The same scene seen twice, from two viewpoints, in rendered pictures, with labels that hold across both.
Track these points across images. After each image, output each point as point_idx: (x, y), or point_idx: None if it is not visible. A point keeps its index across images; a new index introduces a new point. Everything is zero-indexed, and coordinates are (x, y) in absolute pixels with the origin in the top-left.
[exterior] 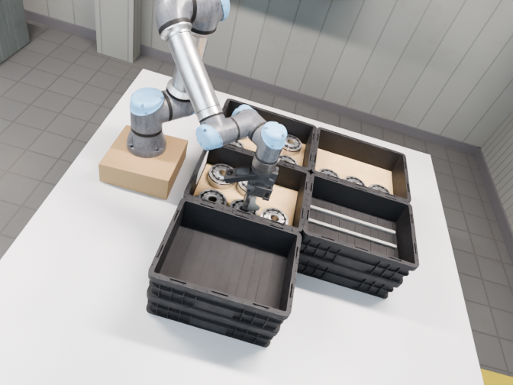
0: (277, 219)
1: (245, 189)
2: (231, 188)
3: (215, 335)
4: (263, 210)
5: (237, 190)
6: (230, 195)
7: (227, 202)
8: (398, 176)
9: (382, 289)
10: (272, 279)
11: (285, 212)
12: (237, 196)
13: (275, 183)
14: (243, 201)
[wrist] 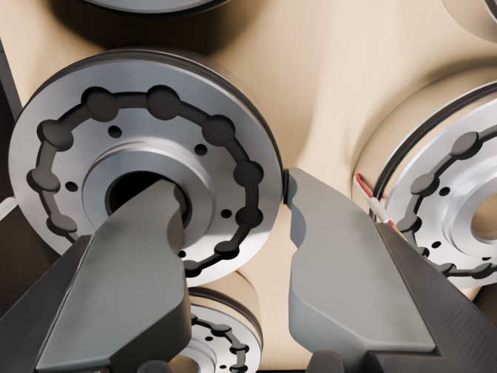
0: (189, 359)
1: (408, 172)
2: (443, 27)
3: None
4: (214, 313)
5: (417, 89)
6: (346, 38)
7: (265, 21)
8: None
9: None
10: None
11: (282, 345)
12: (347, 94)
13: (482, 292)
14: (257, 181)
